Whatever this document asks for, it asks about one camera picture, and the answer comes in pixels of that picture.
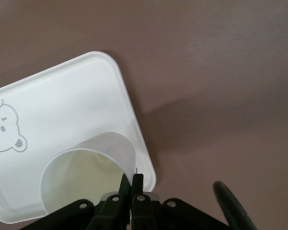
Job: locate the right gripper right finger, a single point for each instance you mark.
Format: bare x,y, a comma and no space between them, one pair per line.
146,213

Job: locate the white tray with bear print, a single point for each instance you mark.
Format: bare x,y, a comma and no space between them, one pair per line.
69,100

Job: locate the white plastic cup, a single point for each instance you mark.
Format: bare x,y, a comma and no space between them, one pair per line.
110,146

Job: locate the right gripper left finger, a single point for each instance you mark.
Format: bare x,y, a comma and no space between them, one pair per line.
110,210

